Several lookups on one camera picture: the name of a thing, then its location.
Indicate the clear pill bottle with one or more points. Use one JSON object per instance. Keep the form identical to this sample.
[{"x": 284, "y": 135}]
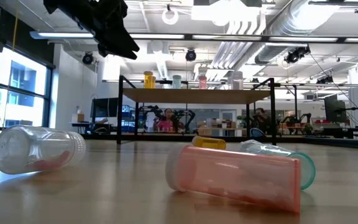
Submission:
[
  {"x": 36, "y": 146},
  {"x": 236, "y": 80}
]

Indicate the black aluminium table frame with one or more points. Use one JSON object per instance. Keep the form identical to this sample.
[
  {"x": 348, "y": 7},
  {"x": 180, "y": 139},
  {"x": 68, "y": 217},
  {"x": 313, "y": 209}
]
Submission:
[{"x": 98, "y": 136}]

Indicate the background black robot arm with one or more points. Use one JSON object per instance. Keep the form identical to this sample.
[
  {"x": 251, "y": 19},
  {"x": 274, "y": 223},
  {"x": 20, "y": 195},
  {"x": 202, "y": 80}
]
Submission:
[
  {"x": 187, "y": 116},
  {"x": 149, "y": 112}
]

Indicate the white ceiling pipe bundle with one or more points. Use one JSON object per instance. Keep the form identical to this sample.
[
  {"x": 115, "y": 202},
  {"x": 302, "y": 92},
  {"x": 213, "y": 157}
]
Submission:
[{"x": 238, "y": 40}]

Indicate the green pill bottle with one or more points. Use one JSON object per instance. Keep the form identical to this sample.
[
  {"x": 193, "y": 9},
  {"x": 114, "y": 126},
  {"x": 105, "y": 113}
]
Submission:
[
  {"x": 308, "y": 169},
  {"x": 176, "y": 81}
]

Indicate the long black light bar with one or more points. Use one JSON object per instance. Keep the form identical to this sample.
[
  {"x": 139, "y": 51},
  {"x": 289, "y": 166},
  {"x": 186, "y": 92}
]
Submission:
[{"x": 228, "y": 38}]

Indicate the black ceiling camera cluster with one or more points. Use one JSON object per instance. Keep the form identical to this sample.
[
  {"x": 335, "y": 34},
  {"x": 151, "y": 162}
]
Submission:
[{"x": 297, "y": 54}]

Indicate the person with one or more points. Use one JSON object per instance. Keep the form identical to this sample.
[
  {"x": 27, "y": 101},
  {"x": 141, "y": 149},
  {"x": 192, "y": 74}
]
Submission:
[
  {"x": 166, "y": 122},
  {"x": 261, "y": 119}
]

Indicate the large window black frame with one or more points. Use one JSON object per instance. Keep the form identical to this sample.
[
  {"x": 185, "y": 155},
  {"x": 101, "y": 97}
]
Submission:
[{"x": 20, "y": 77}]

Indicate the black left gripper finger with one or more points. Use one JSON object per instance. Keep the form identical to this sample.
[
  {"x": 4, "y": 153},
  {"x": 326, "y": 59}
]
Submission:
[{"x": 117, "y": 40}]

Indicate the silver ventilation duct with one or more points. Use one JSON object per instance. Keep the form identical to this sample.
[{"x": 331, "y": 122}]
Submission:
[{"x": 291, "y": 25}]

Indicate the blue rounded chair back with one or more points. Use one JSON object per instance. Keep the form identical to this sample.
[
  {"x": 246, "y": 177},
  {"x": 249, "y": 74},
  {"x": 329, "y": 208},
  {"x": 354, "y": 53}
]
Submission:
[{"x": 256, "y": 133}]

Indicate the black computer monitor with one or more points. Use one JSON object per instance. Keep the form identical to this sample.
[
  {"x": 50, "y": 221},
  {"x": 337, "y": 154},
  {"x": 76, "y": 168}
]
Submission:
[
  {"x": 335, "y": 110},
  {"x": 104, "y": 107}
]

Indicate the small potted plant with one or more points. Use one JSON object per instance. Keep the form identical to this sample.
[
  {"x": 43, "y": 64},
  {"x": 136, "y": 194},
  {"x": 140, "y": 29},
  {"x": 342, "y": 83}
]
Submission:
[{"x": 308, "y": 128}]

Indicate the round black ceiling speaker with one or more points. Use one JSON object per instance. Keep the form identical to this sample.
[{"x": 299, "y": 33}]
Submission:
[
  {"x": 88, "y": 58},
  {"x": 190, "y": 55}
]

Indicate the wooden shelf black metal legs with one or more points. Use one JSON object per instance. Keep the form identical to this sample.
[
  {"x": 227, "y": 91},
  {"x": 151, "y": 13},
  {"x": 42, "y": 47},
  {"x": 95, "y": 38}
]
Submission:
[{"x": 194, "y": 96}]

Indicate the cardboard box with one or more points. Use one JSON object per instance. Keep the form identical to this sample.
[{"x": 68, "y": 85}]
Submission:
[{"x": 78, "y": 117}]

